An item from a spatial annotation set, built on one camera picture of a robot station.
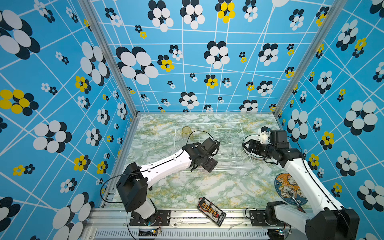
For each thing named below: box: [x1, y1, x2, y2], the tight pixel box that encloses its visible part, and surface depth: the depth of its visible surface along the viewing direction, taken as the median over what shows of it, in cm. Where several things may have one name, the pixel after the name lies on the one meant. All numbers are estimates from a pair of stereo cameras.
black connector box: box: [196, 196, 227, 227], surface depth 76 cm
